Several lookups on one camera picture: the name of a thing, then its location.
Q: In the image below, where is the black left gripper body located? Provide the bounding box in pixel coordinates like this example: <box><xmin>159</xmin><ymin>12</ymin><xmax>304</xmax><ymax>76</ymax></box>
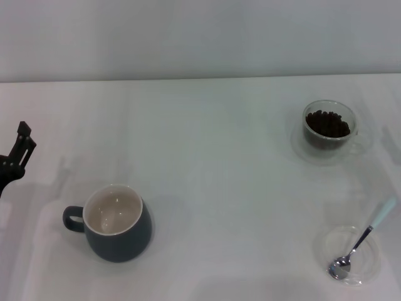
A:
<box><xmin>0</xmin><ymin>153</ymin><xmax>24</xmax><ymax>199</ymax></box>

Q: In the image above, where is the dark blue-grey ceramic mug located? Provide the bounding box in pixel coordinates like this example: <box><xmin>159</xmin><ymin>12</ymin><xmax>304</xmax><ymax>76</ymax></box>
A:
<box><xmin>61</xmin><ymin>184</ymin><xmax>154</xmax><ymax>263</ymax></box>

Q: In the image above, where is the steel spoon with blue handle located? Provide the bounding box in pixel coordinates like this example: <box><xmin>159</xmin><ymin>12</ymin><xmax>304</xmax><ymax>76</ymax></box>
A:
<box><xmin>328</xmin><ymin>197</ymin><xmax>397</xmax><ymax>280</ymax></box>

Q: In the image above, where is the heap of coffee beans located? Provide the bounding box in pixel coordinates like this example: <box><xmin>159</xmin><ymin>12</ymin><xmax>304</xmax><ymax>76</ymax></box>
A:
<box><xmin>304</xmin><ymin>109</ymin><xmax>352</xmax><ymax>151</ymax></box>

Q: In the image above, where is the clear glass saucer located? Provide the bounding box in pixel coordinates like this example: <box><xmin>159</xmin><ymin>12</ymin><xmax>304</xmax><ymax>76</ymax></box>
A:
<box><xmin>289</xmin><ymin>124</ymin><xmax>375</xmax><ymax>167</ymax></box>

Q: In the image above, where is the small clear glass dish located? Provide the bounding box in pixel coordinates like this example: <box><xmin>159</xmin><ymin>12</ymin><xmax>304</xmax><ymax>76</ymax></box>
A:
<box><xmin>316</xmin><ymin>225</ymin><xmax>382</xmax><ymax>286</ymax></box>

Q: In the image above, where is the clear double-wall glass cup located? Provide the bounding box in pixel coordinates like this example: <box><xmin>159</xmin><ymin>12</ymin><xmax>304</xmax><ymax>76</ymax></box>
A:
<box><xmin>302</xmin><ymin>99</ymin><xmax>372</xmax><ymax>156</ymax></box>

